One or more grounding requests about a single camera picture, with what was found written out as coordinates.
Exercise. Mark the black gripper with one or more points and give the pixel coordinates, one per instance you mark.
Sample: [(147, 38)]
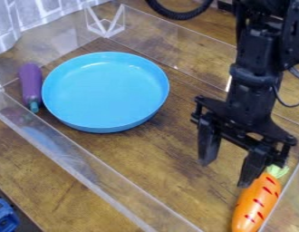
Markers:
[(240, 119)]

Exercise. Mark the purple toy eggplant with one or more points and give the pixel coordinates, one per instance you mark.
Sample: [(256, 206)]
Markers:
[(31, 80)]

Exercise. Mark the clear acrylic enclosure wall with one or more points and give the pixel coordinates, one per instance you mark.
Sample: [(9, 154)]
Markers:
[(133, 181)]

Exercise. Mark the dark wooden furniture edge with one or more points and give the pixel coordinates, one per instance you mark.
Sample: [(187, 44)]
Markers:
[(225, 5)]

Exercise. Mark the blue round plate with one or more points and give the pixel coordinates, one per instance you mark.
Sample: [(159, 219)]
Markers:
[(105, 92)]

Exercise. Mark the orange toy carrot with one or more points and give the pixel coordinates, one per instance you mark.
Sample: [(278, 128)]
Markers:
[(258, 200)]

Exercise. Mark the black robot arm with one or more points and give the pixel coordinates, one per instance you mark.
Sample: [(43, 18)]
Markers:
[(267, 31)]

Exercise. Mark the blue object at corner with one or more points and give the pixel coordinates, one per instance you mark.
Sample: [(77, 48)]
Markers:
[(9, 220)]

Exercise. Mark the white patterned curtain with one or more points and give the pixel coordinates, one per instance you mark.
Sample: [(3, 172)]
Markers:
[(21, 15)]

